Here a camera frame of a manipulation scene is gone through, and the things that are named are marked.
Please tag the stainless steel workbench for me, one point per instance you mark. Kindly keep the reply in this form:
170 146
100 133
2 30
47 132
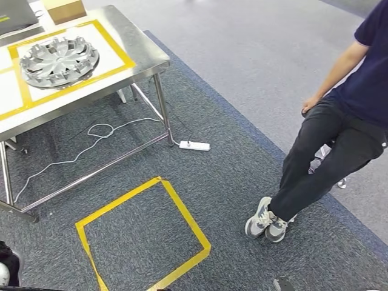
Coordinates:
130 44

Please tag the white power strip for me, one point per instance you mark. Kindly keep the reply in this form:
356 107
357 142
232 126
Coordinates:
194 145

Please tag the yellow floor tape square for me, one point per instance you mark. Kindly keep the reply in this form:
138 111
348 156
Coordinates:
185 213

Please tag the person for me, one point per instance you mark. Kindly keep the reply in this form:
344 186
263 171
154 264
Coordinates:
333 136

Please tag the grey plastic hubcap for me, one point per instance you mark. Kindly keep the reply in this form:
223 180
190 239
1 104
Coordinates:
60 60

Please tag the chrome stool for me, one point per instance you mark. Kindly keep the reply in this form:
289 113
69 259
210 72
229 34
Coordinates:
342 183

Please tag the brown cardboard box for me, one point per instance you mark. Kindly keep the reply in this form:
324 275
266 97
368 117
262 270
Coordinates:
65 12

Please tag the grey laptop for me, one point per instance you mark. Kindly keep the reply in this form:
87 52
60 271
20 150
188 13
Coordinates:
15 16

